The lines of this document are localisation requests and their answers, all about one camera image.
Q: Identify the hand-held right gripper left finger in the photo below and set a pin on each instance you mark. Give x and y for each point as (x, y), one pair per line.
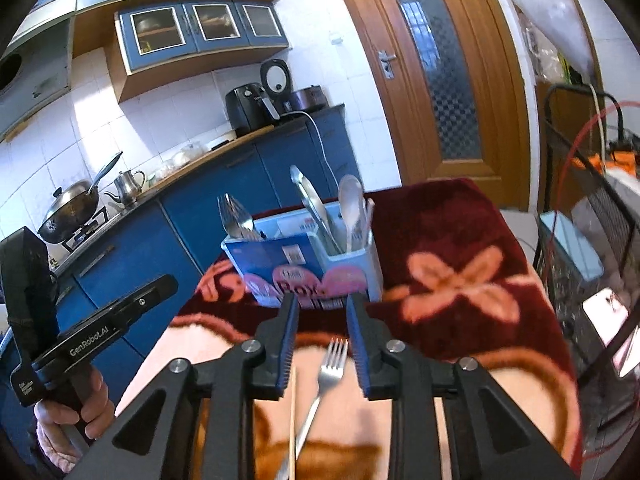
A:
(287, 350)

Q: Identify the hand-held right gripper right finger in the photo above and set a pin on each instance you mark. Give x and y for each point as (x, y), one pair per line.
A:
(362, 355)

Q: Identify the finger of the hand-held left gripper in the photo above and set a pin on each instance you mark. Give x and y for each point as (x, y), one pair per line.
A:
(145, 295)

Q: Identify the metal fork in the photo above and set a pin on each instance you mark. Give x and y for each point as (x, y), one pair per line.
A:
(332, 365)
(229, 215)
(247, 225)

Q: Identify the light blue utensil holder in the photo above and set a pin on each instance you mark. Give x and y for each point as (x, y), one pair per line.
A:
(350, 265)

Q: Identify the metal tongs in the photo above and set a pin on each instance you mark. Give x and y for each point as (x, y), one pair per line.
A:
(312, 205)

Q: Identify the white spoon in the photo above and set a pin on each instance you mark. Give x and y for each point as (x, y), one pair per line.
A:
(350, 195)

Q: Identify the person's left hand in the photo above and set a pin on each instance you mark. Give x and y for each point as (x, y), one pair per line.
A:
(55, 435)

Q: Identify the blue pink paper label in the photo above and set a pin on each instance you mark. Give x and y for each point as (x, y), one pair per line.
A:
(280, 265)

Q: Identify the gas stove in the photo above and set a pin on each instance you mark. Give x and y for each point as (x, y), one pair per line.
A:
(90, 227)

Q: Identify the metal wok with lid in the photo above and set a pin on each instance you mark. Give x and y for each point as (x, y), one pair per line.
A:
(67, 205)

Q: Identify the blue base cabinet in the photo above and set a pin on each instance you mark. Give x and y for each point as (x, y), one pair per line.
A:
(200, 220)

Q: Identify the metal kettle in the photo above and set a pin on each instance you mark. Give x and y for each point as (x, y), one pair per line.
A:
(127, 187)

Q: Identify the clear food bags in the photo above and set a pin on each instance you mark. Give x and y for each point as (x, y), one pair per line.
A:
(177, 160)

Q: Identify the dark red floral blanket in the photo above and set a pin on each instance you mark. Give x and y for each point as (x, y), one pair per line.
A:
(450, 240)

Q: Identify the wooden door with glass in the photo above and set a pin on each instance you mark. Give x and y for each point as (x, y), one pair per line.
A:
(425, 160)

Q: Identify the black air fryer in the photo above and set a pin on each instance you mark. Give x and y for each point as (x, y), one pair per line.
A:
(245, 107)

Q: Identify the grey range hood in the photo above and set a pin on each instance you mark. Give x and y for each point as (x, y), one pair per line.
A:
(35, 75)

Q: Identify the light blue box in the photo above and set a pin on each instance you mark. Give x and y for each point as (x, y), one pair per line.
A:
(570, 240)

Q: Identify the white glossy object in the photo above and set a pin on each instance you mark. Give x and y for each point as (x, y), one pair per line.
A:
(607, 325)

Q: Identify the rice cooker with open lid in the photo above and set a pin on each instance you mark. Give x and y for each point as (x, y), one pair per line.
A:
(307, 97)

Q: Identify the orange object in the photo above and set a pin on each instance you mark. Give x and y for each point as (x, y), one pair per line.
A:
(620, 157)

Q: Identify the white plastic bag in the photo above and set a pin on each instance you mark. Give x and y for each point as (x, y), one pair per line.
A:
(550, 15)

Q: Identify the glass door wall cabinet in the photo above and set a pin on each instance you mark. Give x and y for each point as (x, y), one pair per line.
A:
(200, 55)

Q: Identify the white light switch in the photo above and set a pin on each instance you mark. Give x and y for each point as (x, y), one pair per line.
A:
(336, 39)

